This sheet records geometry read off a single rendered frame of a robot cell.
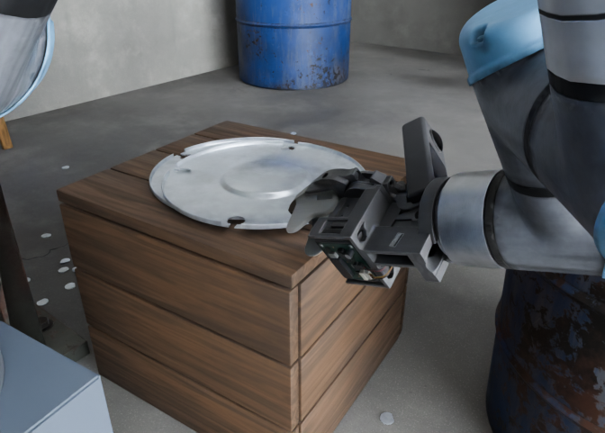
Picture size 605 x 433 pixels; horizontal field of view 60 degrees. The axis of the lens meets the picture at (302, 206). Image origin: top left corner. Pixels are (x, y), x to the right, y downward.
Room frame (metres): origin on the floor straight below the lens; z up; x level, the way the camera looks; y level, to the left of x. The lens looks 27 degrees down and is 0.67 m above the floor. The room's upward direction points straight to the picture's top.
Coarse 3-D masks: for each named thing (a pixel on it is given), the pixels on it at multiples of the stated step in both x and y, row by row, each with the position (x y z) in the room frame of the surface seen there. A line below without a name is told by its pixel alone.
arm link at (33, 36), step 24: (0, 0) 0.29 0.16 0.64; (24, 0) 0.30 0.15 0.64; (48, 0) 0.32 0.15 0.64; (0, 24) 0.30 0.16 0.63; (24, 24) 0.31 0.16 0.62; (48, 24) 0.38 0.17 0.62; (0, 48) 0.30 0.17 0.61; (24, 48) 0.32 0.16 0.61; (48, 48) 0.37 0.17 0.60; (0, 72) 0.31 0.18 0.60; (24, 72) 0.34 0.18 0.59; (0, 96) 0.32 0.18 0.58; (24, 96) 0.36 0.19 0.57
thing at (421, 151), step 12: (420, 120) 0.49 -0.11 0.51; (408, 132) 0.49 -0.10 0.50; (420, 132) 0.47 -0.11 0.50; (432, 132) 0.48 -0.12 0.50; (408, 144) 0.47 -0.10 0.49; (420, 144) 0.46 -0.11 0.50; (432, 144) 0.47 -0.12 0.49; (408, 156) 0.45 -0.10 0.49; (420, 156) 0.44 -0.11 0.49; (432, 156) 0.45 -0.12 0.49; (408, 168) 0.43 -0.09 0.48; (420, 168) 0.42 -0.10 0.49; (432, 168) 0.42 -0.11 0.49; (444, 168) 0.46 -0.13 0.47; (408, 180) 0.42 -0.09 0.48; (420, 180) 0.41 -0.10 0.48; (408, 192) 0.41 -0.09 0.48; (420, 192) 0.40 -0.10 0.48
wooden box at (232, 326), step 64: (256, 128) 0.95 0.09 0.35; (64, 192) 0.67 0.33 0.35; (128, 192) 0.67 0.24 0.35; (128, 256) 0.60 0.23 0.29; (192, 256) 0.54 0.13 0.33; (256, 256) 0.50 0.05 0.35; (320, 256) 0.51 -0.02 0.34; (128, 320) 0.62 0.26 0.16; (192, 320) 0.55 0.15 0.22; (256, 320) 0.49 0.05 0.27; (320, 320) 0.52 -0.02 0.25; (384, 320) 0.70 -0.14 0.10; (128, 384) 0.63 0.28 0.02; (192, 384) 0.55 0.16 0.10; (256, 384) 0.49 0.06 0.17; (320, 384) 0.52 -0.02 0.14
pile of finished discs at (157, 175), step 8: (200, 144) 0.84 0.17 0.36; (208, 144) 0.85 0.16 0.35; (216, 144) 0.85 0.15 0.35; (224, 144) 0.85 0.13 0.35; (288, 144) 0.85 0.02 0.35; (296, 144) 0.85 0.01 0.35; (184, 152) 0.81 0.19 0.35; (192, 152) 0.82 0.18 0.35; (168, 160) 0.78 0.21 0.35; (176, 160) 0.78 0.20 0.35; (160, 168) 0.75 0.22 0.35; (168, 168) 0.75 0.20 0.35; (152, 176) 0.72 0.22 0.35; (160, 176) 0.72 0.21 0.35; (152, 184) 0.69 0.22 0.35; (160, 184) 0.69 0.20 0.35; (152, 192) 0.66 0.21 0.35; (160, 192) 0.66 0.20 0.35; (160, 200) 0.64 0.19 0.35
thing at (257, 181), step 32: (192, 160) 0.76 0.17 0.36; (224, 160) 0.76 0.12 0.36; (256, 160) 0.76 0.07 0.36; (288, 160) 0.76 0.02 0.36; (320, 160) 0.76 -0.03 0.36; (352, 160) 0.75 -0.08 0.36; (192, 192) 0.65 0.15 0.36; (224, 192) 0.65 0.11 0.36; (256, 192) 0.63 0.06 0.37; (288, 192) 0.64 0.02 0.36; (224, 224) 0.56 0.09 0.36; (256, 224) 0.55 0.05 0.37
